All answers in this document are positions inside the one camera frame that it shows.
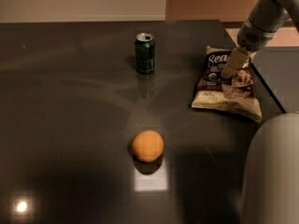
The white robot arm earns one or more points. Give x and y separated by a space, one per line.
270 193

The brown white chip bag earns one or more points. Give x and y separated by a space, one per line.
235 95

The orange fruit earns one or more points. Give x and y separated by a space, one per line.
148 146

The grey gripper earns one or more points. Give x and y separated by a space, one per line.
252 38

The green soda can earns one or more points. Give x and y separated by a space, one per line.
144 53

